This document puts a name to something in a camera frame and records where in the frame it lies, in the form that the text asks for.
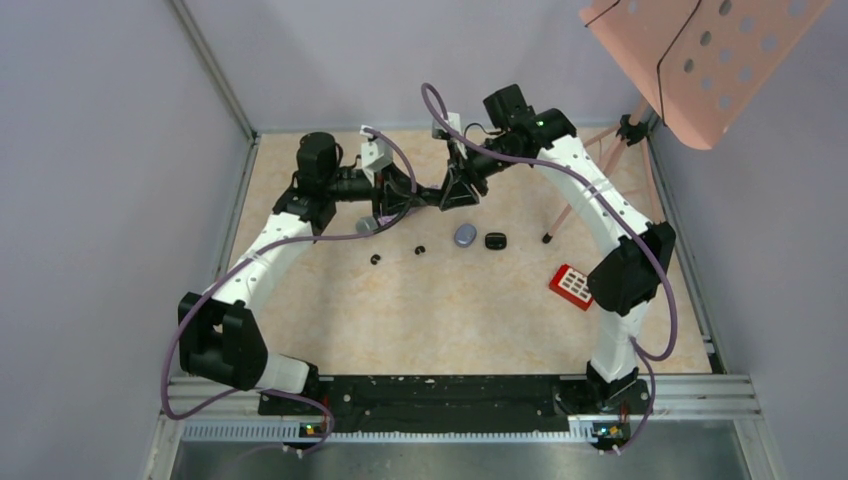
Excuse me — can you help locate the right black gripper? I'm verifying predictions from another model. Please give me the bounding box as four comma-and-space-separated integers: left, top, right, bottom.
439, 132, 523, 212

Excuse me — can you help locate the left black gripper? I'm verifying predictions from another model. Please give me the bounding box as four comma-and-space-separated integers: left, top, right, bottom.
325, 161, 427, 218

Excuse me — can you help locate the lavender earbud charging case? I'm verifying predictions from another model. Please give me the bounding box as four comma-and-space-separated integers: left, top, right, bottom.
453, 223, 477, 248

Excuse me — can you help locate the black earbud case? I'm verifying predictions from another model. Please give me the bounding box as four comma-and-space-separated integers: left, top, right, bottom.
419, 188, 443, 207
484, 232, 508, 251

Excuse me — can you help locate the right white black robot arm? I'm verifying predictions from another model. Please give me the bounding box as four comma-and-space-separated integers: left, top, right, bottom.
420, 83, 679, 412

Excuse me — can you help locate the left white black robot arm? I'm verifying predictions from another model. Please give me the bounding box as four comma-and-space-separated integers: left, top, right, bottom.
178, 126, 410, 414

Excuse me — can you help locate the purple glitter microphone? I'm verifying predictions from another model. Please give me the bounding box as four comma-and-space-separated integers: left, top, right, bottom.
355, 206, 426, 234

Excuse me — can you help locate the red white toy block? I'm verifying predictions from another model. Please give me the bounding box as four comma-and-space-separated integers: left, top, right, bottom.
548, 264, 594, 311

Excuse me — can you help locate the pink music stand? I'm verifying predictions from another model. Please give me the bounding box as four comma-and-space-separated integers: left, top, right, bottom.
541, 0, 832, 245

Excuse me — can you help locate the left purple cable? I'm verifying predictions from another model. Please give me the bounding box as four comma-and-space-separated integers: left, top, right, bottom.
161, 127, 420, 458

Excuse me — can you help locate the purple cable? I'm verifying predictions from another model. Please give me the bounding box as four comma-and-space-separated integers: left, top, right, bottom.
420, 82, 680, 454
161, 127, 420, 458

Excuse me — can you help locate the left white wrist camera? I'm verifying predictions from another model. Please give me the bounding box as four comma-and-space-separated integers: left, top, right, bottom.
359, 125, 393, 186

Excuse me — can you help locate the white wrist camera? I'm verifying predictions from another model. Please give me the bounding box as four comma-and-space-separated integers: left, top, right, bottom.
431, 112, 462, 142
359, 125, 393, 186

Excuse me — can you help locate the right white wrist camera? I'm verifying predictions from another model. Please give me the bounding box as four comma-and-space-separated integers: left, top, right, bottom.
431, 112, 462, 142

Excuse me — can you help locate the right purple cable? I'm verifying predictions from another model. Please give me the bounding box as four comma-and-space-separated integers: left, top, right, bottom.
420, 82, 680, 454

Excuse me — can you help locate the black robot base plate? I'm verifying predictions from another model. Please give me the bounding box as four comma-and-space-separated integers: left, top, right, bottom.
258, 375, 651, 434

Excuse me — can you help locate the aluminium frame rail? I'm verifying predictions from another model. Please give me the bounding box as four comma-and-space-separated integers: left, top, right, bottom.
144, 374, 785, 479

